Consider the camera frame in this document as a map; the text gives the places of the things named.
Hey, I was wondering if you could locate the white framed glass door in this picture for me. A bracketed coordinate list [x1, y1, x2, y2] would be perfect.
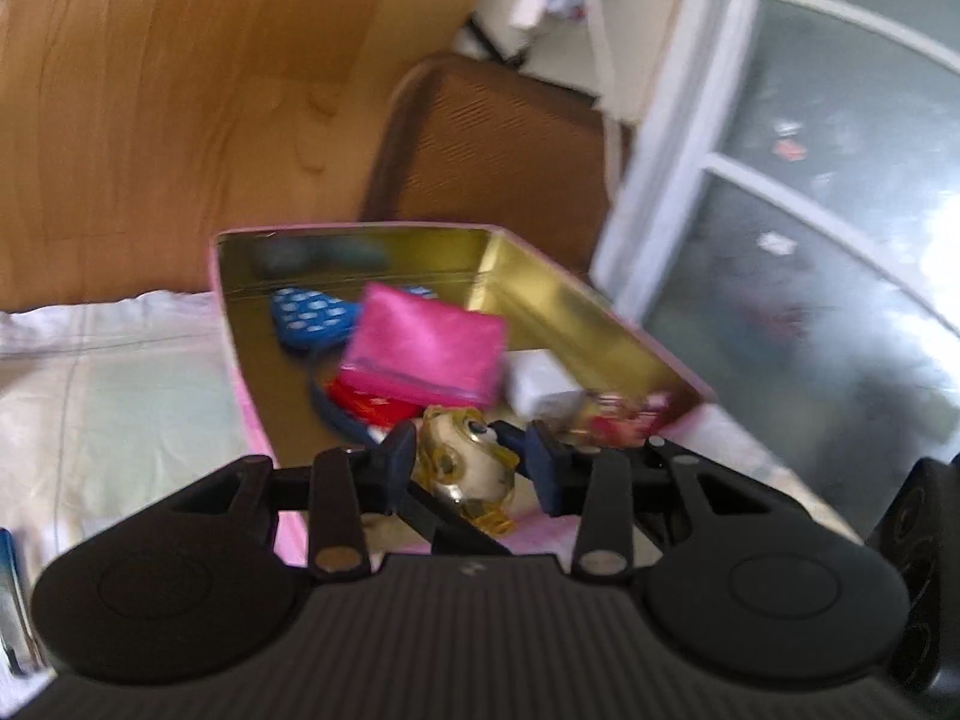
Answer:
[591, 0, 960, 545]

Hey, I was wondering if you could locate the pink tin box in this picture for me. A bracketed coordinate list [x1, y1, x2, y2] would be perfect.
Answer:
[206, 222, 719, 567]

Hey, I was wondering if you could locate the blue white-dotted pouch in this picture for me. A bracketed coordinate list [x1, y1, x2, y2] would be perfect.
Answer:
[268, 285, 366, 355]

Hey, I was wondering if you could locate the small white packet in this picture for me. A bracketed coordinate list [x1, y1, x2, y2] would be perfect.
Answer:
[502, 349, 587, 419]

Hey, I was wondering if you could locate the brown mesh chair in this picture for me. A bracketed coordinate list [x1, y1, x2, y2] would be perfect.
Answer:
[358, 51, 632, 280]

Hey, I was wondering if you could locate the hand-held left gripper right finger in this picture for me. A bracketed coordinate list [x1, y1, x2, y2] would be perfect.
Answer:
[523, 420, 812, 580]

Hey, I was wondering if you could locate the yellow plastic toy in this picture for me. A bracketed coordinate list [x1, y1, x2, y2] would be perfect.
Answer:
[415, 403, 520, 535]

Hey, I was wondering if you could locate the magenta fabric pouch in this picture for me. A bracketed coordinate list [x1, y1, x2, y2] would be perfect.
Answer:
[336, 282, 509, 407]

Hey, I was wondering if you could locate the white bed sheet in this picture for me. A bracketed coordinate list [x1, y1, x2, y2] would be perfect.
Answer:
[0, 289, 863, 683]

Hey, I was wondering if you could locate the wooden headboard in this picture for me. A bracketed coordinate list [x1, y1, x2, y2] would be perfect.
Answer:
[0, 0, 497, 314]

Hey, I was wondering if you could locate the red patterned small item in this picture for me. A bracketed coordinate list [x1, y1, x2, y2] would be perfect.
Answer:
[583, 388, 677, 452]

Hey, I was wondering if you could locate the blue and white object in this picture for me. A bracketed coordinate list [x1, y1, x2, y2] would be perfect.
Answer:
[0, 527, 40, 677]

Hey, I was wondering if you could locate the red packet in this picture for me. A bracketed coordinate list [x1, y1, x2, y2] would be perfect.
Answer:
[328, 377, 422, 430]

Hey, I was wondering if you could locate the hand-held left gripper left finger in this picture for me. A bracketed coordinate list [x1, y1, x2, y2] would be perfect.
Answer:
[160, 420, 419, 584]

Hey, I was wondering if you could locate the dark blue band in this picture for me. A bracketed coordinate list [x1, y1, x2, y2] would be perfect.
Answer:
[307, 343, 392, 452]

